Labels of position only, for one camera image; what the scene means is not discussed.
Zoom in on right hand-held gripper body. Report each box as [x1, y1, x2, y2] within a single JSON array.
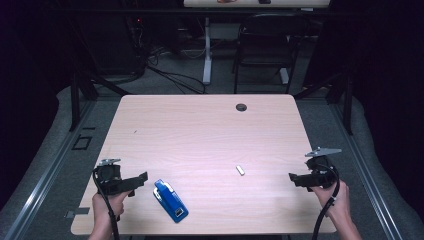
[[304, 146, 343, 189]]

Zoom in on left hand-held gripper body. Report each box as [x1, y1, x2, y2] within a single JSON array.
[[94, 157, 130, 197]]

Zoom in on blue stapler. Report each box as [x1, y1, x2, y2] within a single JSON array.
[[152, 178, 190, 224]]

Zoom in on person's left hand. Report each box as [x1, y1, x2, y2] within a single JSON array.
[[91, 189, 133, 225]]

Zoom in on person's right hand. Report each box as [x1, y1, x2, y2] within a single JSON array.
[[312, 179, 351, 220]]

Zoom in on grey tape strip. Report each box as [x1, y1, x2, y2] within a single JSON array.
[[64, 206, 91, 220]]

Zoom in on black tape square outline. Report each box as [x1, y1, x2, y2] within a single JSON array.
[[71, 133, 94, 151]]

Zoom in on black metal stand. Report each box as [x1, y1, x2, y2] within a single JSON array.
[[292, 70, 355, 136], [67, 68, 132, 133]]

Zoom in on short white desk leg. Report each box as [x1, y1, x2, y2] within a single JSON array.
[[279, 67, 291, 85]]

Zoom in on dark equipment with red light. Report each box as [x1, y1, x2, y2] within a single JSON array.
[[125, 14, 148, 76]]

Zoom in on black chair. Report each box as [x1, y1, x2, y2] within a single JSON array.
[[231, 13, 310, 95]]

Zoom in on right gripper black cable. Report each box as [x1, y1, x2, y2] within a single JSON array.
[[311, 164, 341, 240]]

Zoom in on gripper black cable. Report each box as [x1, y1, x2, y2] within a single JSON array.
[[92, 166, 121, 240], [311, 164, 341, 240]]

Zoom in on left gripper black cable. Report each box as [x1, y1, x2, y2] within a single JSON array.
[[92, 166, 121, 240]]

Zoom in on metal floor rail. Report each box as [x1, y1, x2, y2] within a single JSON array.
[[0, 99, 98, 240], [327, 99, 405, 240]]

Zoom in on black floor cables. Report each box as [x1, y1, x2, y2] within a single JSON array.
[[145, 49, 207, 96]]

